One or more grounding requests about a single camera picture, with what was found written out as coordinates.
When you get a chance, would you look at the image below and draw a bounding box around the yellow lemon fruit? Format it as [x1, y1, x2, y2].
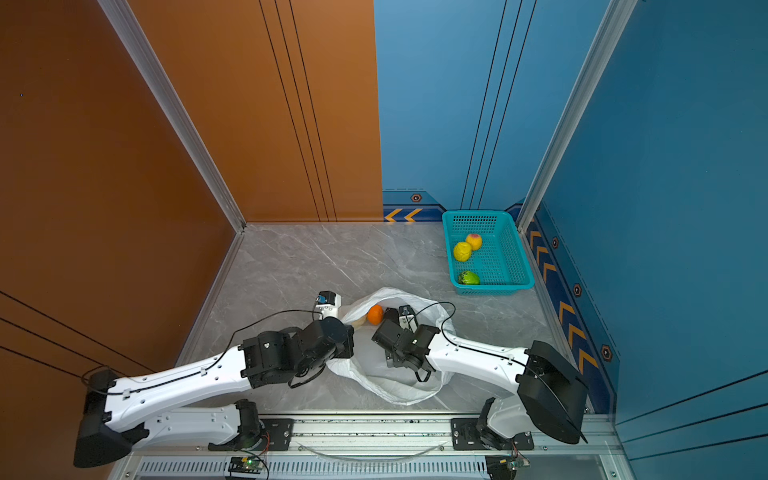
[453, 241, 473, 262]

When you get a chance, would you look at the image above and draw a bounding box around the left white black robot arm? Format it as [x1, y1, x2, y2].
[73, 317, 354, 468]

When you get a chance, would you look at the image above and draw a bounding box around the left aluminium corner post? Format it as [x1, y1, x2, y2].
[98, 0, 246, 234]

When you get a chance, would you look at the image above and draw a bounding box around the right aluminium corner post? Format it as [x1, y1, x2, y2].
[516, 0, 638, 234]

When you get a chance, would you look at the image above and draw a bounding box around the dark avocado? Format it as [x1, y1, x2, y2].
[383, 308, 400, 324]

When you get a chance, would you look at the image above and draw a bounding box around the white plastic bag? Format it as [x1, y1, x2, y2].
[327, 287, 454, 406]

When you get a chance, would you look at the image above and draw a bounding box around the green circuit board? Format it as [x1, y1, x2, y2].
[226, 456, 270, 479]
[485, 456, 530, 480]

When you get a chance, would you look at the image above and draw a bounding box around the aluminium corner post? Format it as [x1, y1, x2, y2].
[516, 0, 638, 234]
[98, 0, 246, 234]

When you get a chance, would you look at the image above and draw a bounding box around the left green circuit board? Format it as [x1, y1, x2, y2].
[226, 456, 270, 479]

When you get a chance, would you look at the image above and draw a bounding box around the yellow red mango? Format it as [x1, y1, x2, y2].
[465, 233, 483, 251]

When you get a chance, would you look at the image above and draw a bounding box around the right green circuit board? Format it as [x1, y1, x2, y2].
[485, 456, 530, 480]

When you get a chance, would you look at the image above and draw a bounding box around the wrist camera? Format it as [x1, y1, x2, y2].
[398, 305, 419, 332]
[314, 290, 341, 318]

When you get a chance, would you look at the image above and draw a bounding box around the teal plastic basket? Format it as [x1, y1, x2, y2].
[442, 210, 535, 296]

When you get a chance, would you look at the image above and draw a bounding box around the green lime fruit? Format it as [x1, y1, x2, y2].
[458, 271, 481, 286]

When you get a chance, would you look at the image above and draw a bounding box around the aluminium front rail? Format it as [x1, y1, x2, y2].
[110, 412, 634, 479]

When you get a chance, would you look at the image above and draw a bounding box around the orange fruit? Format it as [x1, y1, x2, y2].
[366, 304, 385, 326]

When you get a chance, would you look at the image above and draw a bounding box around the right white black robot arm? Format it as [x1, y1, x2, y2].
[372, 320, 589, 450]

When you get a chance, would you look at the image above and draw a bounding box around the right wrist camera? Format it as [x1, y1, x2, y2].
[398, 305, 419, 332]

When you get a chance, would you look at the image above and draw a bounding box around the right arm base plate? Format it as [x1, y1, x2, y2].
[450, 418, 535, 452]

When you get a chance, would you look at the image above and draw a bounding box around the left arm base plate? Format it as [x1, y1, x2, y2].
[207, 418, 294, 452]

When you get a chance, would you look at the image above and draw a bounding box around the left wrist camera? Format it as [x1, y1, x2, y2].
[314, 290, 341, 318]

